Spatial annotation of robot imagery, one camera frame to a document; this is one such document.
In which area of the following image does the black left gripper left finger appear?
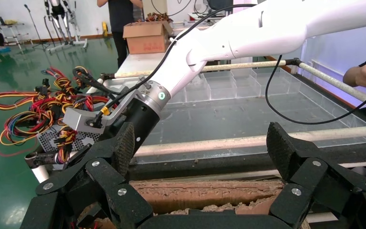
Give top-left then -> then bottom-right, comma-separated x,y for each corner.
20,122 -> 153,229

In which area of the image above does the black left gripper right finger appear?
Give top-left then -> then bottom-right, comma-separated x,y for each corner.
266,122 -> 366,229

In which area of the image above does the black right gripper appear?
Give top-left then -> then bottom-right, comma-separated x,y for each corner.
65,98 -> 161,168

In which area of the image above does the operator forearm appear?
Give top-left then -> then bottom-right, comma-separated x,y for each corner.
343,66 -> 360,87

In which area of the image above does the mesh-sided grey power supply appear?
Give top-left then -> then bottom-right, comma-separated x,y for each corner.
37,125 -> 102,171

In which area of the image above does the white pvc leg pipe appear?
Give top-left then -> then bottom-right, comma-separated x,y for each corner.
30,164 -> 51,184

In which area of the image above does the small clear acrylic box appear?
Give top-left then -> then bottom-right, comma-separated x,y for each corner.
203,71 -> 237,101
251,67 -> 291,96
230,69 -> 262,98
183,75 -> 211,103

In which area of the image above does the clear acrylic tray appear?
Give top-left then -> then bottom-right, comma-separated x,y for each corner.
102,68 -> 366,163

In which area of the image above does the cardboard box with red print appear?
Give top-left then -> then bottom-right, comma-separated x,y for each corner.
122,21 -> 173,55

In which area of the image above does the black microphone stand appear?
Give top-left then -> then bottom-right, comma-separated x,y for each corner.
23,4 -> 50,51

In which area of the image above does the standing person in black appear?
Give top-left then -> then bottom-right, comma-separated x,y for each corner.
97,0 -> 143,69

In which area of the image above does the humanoid robot on stand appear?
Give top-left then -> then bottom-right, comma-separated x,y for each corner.
42,0 -> 88,53

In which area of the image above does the metal pipe shelf rack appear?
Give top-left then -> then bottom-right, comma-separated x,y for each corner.
172,12 -> 231,36

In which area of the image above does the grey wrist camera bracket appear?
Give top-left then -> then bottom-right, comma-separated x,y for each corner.
63,89 -> 147,135

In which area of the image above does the black camera cable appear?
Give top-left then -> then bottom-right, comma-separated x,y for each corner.
72,3 -> 258,127

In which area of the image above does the large colourful wire bundle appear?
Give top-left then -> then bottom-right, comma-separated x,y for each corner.
0,90 -> 111,165

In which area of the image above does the small colourful wire bundle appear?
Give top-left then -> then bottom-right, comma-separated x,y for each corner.
41,65 -> 108,95

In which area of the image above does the black frame beam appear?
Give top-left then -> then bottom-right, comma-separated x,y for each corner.
126,148 -> 366,182

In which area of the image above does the colourful wire pile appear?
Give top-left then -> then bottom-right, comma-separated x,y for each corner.
137,12 -> 173,23

